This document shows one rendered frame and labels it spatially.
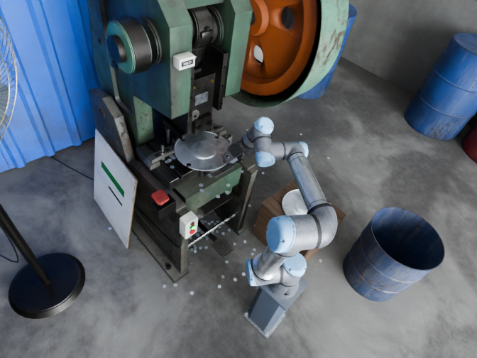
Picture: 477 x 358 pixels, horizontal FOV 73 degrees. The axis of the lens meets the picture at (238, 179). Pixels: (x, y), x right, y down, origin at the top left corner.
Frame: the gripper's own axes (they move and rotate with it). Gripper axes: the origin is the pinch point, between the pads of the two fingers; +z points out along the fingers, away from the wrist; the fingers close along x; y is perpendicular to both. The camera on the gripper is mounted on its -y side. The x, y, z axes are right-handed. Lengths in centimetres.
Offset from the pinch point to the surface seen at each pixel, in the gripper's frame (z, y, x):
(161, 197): 4.7, -37.2, 2.0
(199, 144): 8.3, -3.2, 16.1
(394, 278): 2, 46, -105
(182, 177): 14.8, -18.4, 6.6
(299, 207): 27, 41, -44
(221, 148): 5.3, 4.5, 8.3
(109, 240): 92, -50, 8
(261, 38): -33, 33, 37
